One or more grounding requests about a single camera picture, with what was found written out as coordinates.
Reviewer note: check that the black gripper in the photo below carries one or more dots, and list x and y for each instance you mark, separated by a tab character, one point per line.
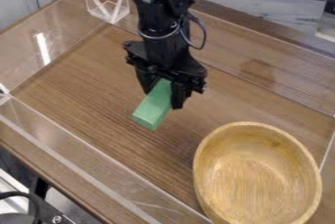
166	59

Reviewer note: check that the green rectangular block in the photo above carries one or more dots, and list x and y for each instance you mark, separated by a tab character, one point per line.
154	106

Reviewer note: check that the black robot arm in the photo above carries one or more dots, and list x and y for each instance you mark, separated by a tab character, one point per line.
165	20

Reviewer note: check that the brown wooden bowl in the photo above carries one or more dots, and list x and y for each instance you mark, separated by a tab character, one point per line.
256	176

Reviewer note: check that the clear acrylic corner bracket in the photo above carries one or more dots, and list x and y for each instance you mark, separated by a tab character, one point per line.
109	11

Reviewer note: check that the clear acrylic front wall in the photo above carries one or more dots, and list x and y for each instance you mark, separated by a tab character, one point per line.
128	173

